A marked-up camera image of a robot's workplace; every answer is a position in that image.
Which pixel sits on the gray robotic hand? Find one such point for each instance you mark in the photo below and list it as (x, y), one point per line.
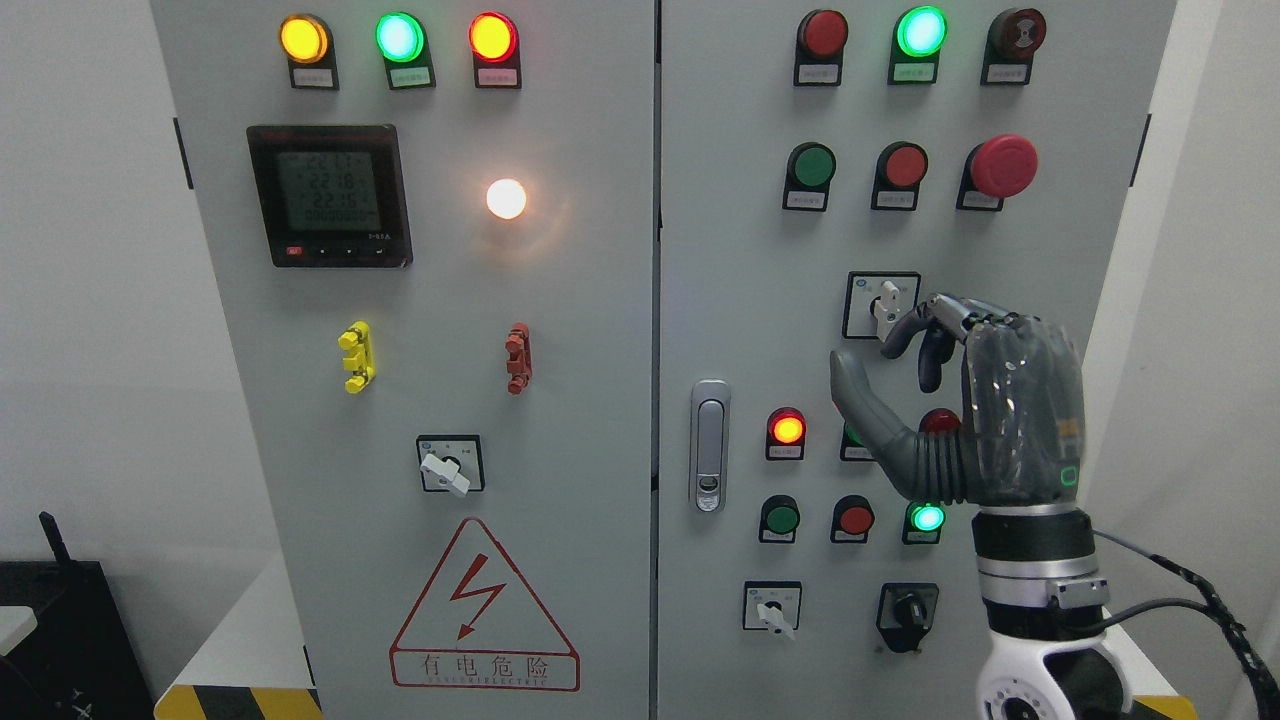
(1023, 432)

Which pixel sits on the gray rotary switch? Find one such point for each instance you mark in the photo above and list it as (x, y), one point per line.
(875, 301)
(772, 606)

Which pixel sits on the lit green push button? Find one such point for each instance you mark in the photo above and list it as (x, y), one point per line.
(922, 523)

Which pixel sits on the green indicator light middle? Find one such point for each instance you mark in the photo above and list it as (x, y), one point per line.
(852, 449)

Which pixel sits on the green indicator light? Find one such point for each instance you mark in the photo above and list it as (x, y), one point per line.
(404, 48)
(852, 449)
(917, 40)

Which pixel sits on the red push button lower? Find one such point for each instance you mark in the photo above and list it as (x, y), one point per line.
(852, 519)

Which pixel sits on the red push button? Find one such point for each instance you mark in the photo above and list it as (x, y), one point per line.
(852, 519)
(900, 169)

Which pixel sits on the lit red indicator light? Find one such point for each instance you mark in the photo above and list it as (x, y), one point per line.
(785, 435)

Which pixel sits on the green push button lower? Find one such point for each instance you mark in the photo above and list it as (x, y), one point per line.
(779, 520)

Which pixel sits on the red emergency stop button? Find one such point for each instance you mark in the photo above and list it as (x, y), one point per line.
(996, 170)

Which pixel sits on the red push button upper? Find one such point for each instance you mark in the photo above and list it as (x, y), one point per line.
(900, 169)

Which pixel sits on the green push button upper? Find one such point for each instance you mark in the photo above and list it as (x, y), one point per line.
(810, 169)

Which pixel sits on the dark red buzzer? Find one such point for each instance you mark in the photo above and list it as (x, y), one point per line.
(1013, 38)

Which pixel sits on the green indicator light top right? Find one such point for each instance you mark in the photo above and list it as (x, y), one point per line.
(917, 40)

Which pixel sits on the red indicator light top right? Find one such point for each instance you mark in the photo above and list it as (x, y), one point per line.
(819, 49)

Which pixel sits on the red terminal clip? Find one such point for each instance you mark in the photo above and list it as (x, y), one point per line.
(518, 363)

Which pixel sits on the gray electrical control cabinet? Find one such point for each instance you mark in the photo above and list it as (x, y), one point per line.
(652, 138)

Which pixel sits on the white glowing lamp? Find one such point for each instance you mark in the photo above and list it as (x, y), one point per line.
(506, 198)

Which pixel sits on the red electric danger warning sticker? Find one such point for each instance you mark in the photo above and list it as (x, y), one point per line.
(478, 624)

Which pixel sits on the red-orange indicator light top left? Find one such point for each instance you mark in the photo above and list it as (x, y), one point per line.
(495, 47)

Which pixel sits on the yellow terminal clip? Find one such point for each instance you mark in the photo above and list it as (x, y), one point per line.
(358, 359)

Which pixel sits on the black digital power meter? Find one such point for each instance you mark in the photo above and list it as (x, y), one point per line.
(331, 196)

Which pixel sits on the green indicator light top left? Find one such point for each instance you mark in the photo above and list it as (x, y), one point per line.
(404, 48)

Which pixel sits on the white platform hazard stripes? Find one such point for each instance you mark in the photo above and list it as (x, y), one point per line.
(703, 666)

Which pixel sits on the yellow indicator light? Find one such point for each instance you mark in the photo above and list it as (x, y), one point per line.
(308, 47)

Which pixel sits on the black box with antenna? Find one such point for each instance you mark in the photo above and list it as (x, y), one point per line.
(78, 662)

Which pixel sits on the black rotary knob switch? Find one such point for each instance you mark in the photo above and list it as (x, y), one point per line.
(905, 614)

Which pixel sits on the silver door latch handle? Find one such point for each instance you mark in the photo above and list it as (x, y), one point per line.
(709, 418)

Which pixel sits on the gray rotary switch left door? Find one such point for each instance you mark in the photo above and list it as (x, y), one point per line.
(451, 463)

